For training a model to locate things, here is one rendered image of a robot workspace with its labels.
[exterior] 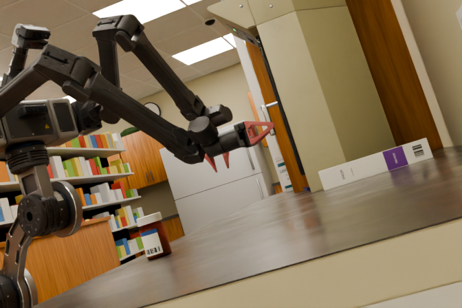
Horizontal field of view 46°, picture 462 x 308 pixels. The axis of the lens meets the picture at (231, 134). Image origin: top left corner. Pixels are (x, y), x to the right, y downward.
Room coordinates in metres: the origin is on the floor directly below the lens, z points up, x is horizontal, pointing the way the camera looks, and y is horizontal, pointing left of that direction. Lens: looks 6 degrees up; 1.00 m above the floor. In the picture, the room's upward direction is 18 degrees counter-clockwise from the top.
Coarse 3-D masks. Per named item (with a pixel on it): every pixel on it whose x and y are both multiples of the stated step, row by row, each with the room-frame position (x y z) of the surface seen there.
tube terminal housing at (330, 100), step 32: (256, 0) 1.41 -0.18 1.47; (288, 0) 1.39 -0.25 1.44; (320, 0) 1.45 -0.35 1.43; (288, 32) 1.40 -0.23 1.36; (320, 32) 1.43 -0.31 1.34; (352, 32) 1.49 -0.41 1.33; (288, 64) 1.40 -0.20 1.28; (320, 64) 1.41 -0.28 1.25; (352, 64) 1.47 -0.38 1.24; (288, 96) 1.41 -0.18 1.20; (320, 96) 1.39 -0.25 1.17; (352, 96) 1.45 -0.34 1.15; (320, 128) 1.40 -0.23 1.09; (352, 128) 1.42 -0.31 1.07; (384, 128) 1.49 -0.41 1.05; (320, 160) 1.40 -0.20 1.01; (352, 160) 1.40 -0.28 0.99
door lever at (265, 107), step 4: (264, 104) 1.47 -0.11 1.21; (268, 104) 1.47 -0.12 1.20; (272, 104) 1.47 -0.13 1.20; (276, 104) 1.47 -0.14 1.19; (264, 108) 1.47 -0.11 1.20; (268, 108) 1.47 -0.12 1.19; (264, 112) 1.47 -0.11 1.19; (268, 112) 1.47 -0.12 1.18; (264, 116) 1.47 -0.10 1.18; (268, 116) 1.47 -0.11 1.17; (268, 120) 1.47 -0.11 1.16; (272, 132) 1.47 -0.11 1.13
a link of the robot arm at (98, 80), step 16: (96, 64) 1.38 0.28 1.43; (96, 80) 1.35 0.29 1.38; (80, 96) 1.33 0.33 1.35; (96, 96) 1.36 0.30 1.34; (112, 96) 1.37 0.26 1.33; (128, 96) 1.41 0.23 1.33; (112, 112) 1.41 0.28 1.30; (128, 112) 1.40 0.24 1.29; (144, 112) 1.43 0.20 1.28; (144, 128) 1.45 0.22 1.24; (160, 128) 1.45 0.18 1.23; (176, 128) 1.49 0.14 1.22; (176, 144) 1.48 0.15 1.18
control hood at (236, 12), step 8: (224, 0) 1.43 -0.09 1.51; (232, 0) 1.42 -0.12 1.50; (240, 0) 1.42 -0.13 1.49; (208, 8) 1.44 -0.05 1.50; (216, 8) 1.43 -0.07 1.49; (224, 8) 1.43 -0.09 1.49; (232, 8) 1.42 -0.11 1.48; (240, 8) 1.42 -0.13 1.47; (248, 8) 1.41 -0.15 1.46; (216, 16) 1.48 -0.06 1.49; (224, 16) 1.43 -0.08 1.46; (232, 16) 1.42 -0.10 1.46; (240, 16) 1.42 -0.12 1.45; (248, 16) 1.42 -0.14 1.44; (224, 24) 1.56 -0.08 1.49; (232, 24) 1.47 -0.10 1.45; (240, 24) 1.42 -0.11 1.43; (248, 24) 1.42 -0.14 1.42; (232, 32) 1.67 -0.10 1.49; (248, 32) 1.49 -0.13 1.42; (256, 32) 1.48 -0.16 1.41
